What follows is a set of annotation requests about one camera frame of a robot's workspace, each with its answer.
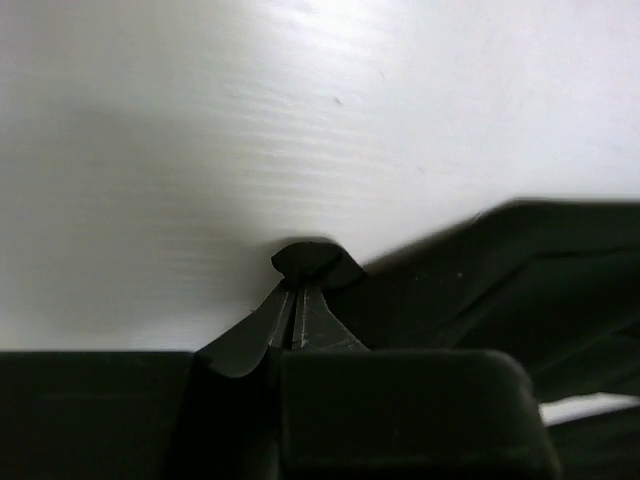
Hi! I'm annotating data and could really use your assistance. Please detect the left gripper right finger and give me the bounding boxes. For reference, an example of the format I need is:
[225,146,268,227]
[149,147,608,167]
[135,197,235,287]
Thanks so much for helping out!
[279,286,562,479]

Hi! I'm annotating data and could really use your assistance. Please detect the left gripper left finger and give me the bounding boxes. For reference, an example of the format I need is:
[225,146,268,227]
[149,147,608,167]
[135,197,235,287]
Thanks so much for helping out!
[1,284,295,479]

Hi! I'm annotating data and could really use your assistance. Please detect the black trousers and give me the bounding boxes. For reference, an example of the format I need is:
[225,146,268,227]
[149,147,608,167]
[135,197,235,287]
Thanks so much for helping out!
[269,197,640,480]

